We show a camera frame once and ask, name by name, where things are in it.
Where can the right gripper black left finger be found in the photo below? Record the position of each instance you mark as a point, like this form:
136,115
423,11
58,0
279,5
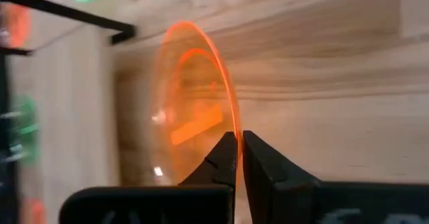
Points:
167,204

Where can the black metal shelf, wooden board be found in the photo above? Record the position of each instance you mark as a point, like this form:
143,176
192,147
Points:
67,12

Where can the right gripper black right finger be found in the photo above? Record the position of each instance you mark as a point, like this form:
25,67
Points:
301,200

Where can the translucent orange plastic plate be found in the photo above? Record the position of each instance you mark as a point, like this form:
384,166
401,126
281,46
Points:
18,26
194,93

